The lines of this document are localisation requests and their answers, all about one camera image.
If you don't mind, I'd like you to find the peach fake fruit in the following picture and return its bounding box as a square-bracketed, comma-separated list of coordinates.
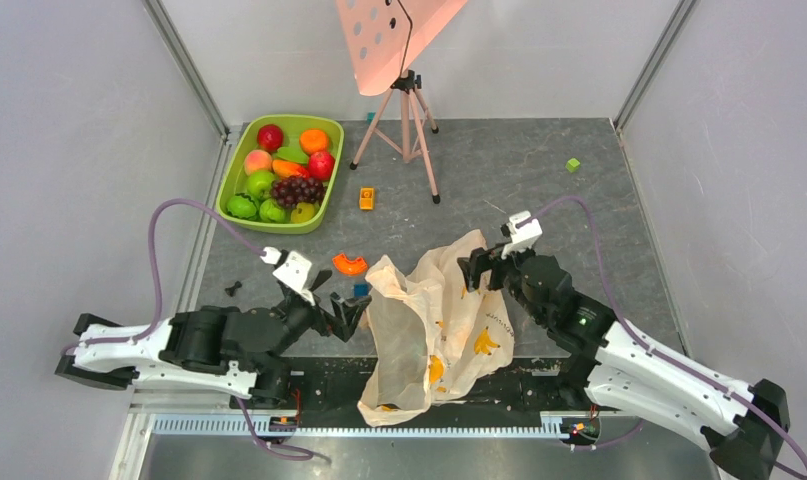
[243, 149, 273, 176]

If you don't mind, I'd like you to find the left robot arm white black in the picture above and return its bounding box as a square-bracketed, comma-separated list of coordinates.
[55, 287, 371, 409]

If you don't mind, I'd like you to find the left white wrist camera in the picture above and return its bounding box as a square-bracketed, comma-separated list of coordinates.
[259, 247, 316, 306]

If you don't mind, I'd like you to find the green bumpy fake fruit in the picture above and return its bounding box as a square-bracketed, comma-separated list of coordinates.
[259, 198, 289, 224]

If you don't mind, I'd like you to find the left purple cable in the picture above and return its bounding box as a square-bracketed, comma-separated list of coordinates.
[61, 197, 315, 463]

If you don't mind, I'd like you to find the pink tripod stand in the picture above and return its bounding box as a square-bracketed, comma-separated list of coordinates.
[349, 69, 441, 205]

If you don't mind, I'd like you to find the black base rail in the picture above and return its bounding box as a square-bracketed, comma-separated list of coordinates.
[283, 357, 591, 428]

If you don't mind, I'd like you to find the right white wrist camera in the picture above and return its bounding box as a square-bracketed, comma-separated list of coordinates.
[501, 211, 542, 259]

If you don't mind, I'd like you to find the translucent beige plastic bag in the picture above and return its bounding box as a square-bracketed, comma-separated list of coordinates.
[357, 229, 515, 427]

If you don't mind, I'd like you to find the green plastic tub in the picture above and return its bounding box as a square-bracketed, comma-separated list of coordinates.
[216, 114, 344, 234]

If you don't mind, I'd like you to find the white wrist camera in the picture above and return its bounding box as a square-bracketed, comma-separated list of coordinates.
[259, 247, 316, 306]
[501, 211, 542, 259]

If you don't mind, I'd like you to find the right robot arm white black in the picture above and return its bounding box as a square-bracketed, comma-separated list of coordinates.
[458, 245, 790, 479]

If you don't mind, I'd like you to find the yellow fake fruit slice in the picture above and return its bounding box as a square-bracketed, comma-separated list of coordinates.
[290, 202, 318, 224]

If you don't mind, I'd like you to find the orange curved toy piece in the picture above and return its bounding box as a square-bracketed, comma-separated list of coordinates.
[332, 253, 369, 276]

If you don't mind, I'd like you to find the purple fake grape bunch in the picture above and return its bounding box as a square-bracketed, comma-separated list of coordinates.
[270, 176, 326, 209]

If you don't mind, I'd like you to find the small green cube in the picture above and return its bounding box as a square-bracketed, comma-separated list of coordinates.
[566, 158, 581, 173]

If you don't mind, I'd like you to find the blue toy brick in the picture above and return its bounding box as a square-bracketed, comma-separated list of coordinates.
[353, 283, 370, 298]

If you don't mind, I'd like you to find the pink perforated board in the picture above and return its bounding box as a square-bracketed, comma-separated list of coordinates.
[335, 0, 467, 97]

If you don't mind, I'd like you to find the orange yellow toy brick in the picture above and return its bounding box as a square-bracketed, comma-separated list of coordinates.
[359, 187, 375, 211]

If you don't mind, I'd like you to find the small black bolt piece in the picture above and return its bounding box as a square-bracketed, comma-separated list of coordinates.
[224, 281, 242, 297]

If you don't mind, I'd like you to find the orange red fake fruit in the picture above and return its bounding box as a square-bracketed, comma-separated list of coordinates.
[271, 159, 311, 179]

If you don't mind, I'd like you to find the green fake apple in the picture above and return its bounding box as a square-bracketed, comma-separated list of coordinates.
[245, 169, 279, 201]

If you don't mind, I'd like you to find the red fake apple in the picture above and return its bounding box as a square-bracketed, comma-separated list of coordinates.
[256, 124, 285, 153]
[307, 150, 336, 182]

